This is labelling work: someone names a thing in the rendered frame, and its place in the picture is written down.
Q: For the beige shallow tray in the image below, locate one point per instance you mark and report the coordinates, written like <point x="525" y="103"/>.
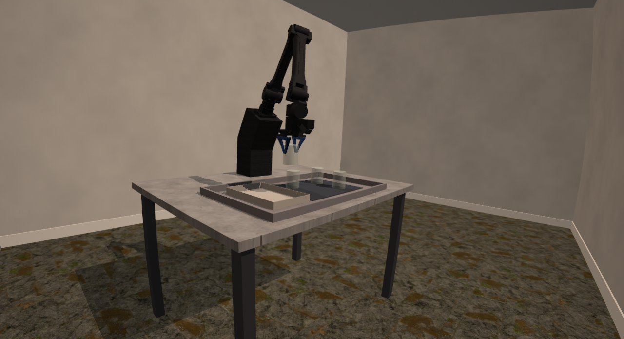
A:
<point x="267" y="195"/>

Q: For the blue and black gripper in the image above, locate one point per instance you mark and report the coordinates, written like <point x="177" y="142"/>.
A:
<point x="284" y="136"/>

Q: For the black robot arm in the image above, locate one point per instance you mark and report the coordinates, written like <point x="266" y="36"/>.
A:
<point x="298" y="37"/>

